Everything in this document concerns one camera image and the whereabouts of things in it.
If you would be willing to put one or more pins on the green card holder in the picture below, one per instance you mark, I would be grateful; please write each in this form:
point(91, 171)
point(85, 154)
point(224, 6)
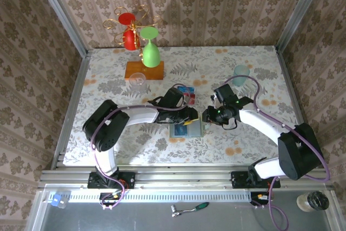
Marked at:
point(194, 131)

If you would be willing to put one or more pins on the light blue credit card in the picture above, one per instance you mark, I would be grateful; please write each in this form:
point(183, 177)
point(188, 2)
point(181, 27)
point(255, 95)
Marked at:
point(189, 89)

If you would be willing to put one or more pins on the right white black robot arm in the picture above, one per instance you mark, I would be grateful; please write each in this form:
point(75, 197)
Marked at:
point(300, 152)

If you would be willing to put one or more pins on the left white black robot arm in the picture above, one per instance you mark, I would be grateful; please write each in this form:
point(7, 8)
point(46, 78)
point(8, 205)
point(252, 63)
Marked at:
point(105, 125)

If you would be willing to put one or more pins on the clear plastic card box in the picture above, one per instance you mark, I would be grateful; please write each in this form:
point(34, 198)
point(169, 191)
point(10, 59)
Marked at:
point(196, 95)

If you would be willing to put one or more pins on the floral table cover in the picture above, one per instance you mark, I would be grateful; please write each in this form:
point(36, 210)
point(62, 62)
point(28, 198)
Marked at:
point(216, 147)

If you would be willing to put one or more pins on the teal plastic cup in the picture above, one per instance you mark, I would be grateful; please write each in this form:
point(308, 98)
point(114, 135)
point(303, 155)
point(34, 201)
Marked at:
point(241, 71)

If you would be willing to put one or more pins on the clear glass cup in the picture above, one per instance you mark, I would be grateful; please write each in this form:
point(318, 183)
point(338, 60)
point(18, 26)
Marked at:
point(136, 79)

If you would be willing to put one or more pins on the green wine glass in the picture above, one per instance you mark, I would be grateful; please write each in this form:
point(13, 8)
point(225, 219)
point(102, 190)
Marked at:
point(150, 56)

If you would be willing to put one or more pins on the red wine glass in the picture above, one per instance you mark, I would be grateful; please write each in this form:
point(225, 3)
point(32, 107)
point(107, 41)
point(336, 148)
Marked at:
point(129, 40)

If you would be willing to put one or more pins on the grey metal shelf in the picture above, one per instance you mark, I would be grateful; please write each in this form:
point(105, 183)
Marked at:
point(135, 220)

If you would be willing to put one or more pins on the jar with black lid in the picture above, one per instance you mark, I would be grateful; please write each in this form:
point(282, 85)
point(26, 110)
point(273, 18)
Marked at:
point(313, 201)

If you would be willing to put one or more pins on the blue plastic connector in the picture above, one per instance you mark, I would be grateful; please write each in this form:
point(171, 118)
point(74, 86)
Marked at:
point(56, 200)

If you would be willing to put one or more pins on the aluminium long double rail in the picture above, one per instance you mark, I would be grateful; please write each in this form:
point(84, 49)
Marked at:
point(183, 177)

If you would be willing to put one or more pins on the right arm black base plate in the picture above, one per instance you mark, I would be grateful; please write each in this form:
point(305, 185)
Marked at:
point(238, 179)

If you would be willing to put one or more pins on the aluminium side rail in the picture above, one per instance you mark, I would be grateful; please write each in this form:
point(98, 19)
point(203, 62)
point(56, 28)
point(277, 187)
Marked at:
point(72, 106)
point(296, 106)

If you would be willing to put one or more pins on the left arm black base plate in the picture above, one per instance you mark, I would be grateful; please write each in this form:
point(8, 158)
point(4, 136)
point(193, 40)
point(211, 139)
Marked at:
point(128, 179)

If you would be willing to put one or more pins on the aluminium frame post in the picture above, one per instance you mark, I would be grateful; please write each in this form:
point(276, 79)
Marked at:
point(61, 12)
point(299, 12)

